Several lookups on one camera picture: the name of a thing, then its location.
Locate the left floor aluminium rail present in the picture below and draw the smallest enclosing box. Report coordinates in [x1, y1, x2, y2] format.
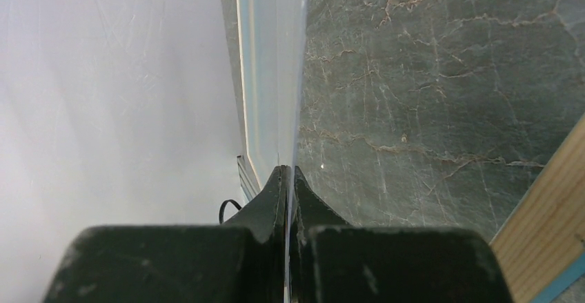
[237, 155, 260, 203]

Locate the light wooden picture frame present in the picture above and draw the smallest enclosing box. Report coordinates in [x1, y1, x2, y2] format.
[490, 119, 584, 302]

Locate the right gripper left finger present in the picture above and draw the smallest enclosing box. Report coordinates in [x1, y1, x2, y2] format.
[43, 166, 289, 302]

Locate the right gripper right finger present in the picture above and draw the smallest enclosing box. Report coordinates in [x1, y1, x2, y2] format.
[289, 168, 513, 302]

